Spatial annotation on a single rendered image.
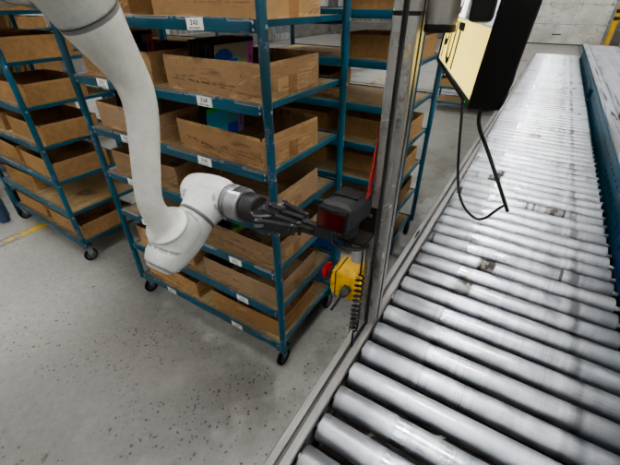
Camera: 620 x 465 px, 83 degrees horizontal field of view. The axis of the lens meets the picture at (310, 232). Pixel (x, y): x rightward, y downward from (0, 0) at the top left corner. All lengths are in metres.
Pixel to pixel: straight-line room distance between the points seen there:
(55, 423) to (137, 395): 0.29
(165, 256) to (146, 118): 0.31
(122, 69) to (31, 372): 1.62
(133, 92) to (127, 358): 1.40
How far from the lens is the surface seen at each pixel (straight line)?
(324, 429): 0.71
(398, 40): 0.59
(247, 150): 1.13
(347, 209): 0.60
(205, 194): 0.92
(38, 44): 2.32
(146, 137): 0.76
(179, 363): 1.80
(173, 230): 0.85
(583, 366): 0.96
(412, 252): 1.10
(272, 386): 1.65
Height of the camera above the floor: 1.38
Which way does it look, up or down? 34 degrees down
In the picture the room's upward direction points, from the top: straight up
